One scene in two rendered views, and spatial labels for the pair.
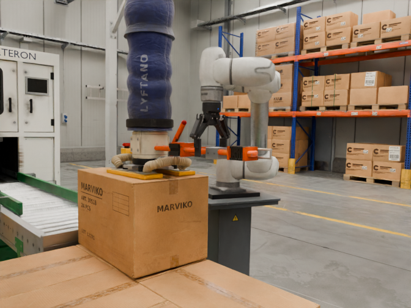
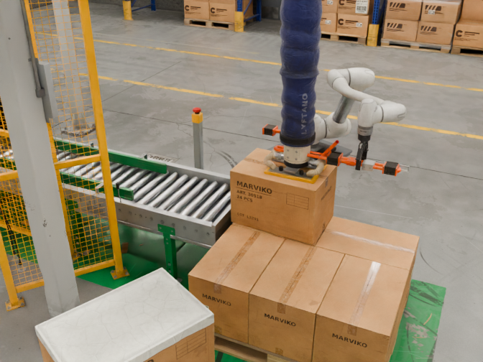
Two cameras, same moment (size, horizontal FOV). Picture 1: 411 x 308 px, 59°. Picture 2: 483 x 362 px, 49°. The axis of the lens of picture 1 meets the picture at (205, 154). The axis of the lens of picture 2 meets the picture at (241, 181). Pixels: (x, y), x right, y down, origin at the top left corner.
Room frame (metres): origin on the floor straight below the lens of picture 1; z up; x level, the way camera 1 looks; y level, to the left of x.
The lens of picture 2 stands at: (-1.03, 1.74, 2.57)
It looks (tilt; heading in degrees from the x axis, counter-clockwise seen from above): 29 degrees down; 339
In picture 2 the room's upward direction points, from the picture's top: straight up
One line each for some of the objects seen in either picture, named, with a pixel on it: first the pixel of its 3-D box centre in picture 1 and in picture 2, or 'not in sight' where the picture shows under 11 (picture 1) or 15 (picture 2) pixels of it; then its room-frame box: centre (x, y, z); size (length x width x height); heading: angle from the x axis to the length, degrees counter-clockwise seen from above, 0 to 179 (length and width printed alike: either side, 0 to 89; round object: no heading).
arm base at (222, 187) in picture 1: (225, 184); (307, 144); (2.36, -0.14, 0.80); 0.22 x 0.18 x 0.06; 28
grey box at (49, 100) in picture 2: not in sight; (37, 88); (1.95, 1.75, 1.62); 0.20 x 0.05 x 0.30; 44
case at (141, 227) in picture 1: (139, 211); (283, 193); (1.80, 0.33, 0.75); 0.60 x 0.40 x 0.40; 41
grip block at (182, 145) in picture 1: (182, 149); (334, 158); (1.56, 0.10, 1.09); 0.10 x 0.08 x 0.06; 133
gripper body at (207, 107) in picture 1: (211, 113); (364, 140); (1.44, -0.02, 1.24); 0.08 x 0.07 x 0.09; 132
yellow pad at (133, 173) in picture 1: (133, 170); (291, 172); (1.68, 0.34, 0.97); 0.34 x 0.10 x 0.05; 43
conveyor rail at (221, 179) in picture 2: not in sight; (128, 164); (3.11, 1.15, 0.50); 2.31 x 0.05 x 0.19; 44
